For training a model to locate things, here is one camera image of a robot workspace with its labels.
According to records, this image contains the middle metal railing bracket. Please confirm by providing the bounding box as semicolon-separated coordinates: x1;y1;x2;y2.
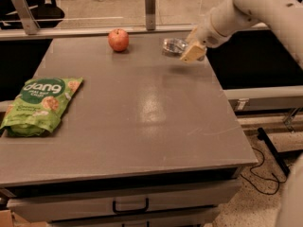
145;0;156;30

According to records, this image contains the green dang chips bag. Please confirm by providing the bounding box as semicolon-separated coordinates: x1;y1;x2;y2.
1;78;83;137

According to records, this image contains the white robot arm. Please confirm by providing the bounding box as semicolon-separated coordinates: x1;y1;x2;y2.
182;0;303;227

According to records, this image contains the crushed silver redbull can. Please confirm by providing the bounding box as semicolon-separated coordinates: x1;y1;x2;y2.
163;38;187;57

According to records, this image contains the black stand leg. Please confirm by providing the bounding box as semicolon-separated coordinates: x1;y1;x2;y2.
258;128;290;177

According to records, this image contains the black office chair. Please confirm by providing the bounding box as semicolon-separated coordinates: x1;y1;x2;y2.
0;0;64;29

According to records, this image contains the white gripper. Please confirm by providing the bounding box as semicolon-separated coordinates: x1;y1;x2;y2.
180;15;230;62

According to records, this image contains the black drawer handle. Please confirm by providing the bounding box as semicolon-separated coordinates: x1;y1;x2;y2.
112;198;150;215

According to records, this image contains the lower grey drawer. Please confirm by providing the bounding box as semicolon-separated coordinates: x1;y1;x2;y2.
48;207;220;227

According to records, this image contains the left metal railing bracket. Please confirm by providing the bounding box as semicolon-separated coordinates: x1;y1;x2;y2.
11;0;40;35

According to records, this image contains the red apple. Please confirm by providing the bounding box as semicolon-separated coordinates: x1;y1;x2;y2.
108;28;129;52

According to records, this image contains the grey cabinet drawer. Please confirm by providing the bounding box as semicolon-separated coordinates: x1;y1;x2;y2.
8;179;241;221

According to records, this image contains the metal railing bracket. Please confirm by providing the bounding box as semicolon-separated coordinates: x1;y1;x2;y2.
11;0;40;35
145;0;156;30

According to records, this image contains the black floor cable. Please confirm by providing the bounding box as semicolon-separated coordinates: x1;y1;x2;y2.
240;147;288;196

